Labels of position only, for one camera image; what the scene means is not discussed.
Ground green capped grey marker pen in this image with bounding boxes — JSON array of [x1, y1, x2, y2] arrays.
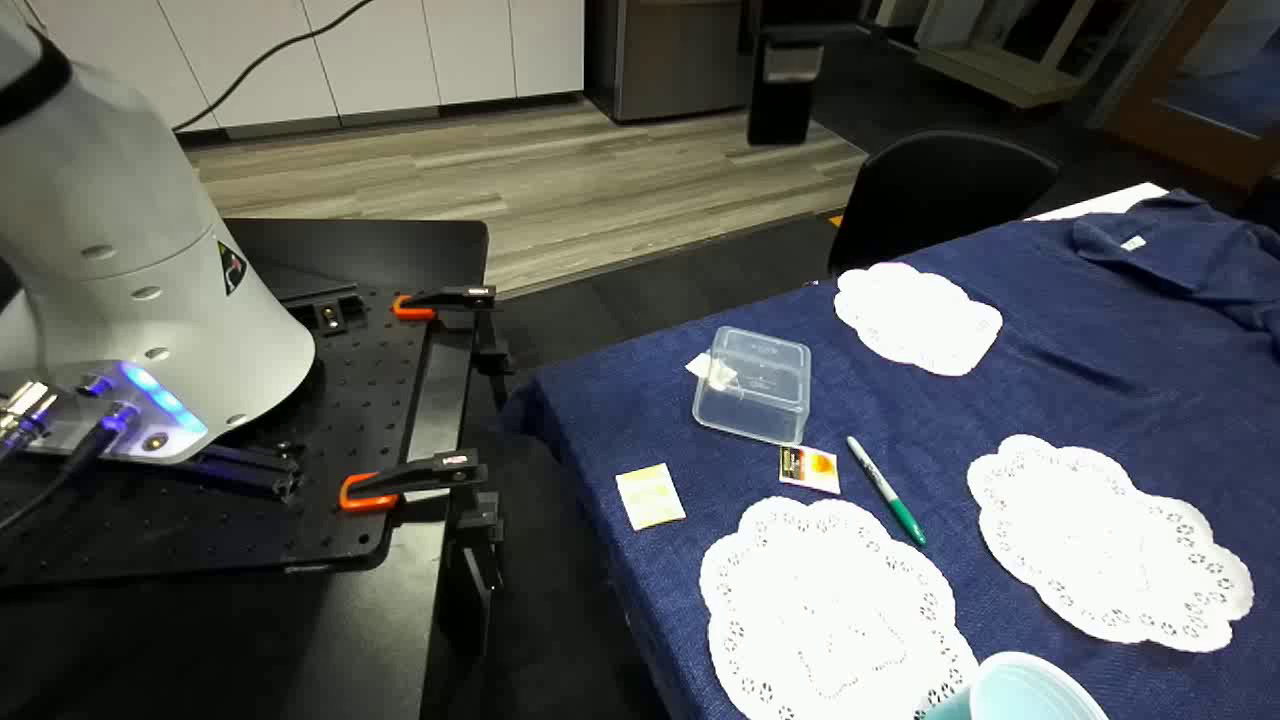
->
[[842, 432, 932, 553]]

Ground teal plastic cup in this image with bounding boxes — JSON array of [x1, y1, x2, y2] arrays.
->
[[917, 650, 1112, 720]]

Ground white paper scrap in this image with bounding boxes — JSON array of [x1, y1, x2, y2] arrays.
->
[[684, 349, 734, 392]]

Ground clear plastic lidded container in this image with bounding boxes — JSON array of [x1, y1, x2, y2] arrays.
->
[[688, 324, 816, 450]]

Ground pale cream paper sachet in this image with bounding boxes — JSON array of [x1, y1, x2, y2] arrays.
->
[[611, 464, 688, 537]]

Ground orange tea bag packet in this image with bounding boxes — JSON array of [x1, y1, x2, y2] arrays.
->
[[774, 446, 842, 500]]

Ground white paper lace doily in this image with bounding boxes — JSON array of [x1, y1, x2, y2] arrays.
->
[[830, 260, 1007, 380], [697, 491, 980, 720], [964, 432, 1259, 657]]

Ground stainless steel appliance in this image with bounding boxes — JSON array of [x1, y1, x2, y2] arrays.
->
[[583, 0, 773, 128]]

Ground black office chair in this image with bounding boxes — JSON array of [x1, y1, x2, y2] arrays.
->
[[825, 128, 1063, 276]]

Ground white cabinets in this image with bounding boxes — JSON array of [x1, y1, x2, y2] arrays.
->
[[24, 0, 593, 136]]

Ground navy blue tablecloth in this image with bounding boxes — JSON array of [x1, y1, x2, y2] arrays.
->
[[510, 192, 1280, 720]]

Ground black robot cart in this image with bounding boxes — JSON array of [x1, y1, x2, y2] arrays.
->
[[0, 218, 515, 720]]

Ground white board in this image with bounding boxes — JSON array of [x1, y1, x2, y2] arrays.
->
[[1033, 182, 1170, 225]]

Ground navy blue collared shirt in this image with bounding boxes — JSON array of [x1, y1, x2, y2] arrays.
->
[[1063, 192, 1280, 356]]

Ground orange handled black clamp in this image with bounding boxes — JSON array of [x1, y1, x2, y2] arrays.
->
[[388, 279, 515, 378], [333, 450, 510, 553]]

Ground black hanging cable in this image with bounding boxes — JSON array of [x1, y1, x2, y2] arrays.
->
[[170, 0, 374, 136]]

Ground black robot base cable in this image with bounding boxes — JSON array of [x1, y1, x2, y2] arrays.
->
[[0, 403, 134, 537]]

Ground wooden door frame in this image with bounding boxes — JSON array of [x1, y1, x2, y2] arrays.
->
[[1105, 0, 1280, 192]]

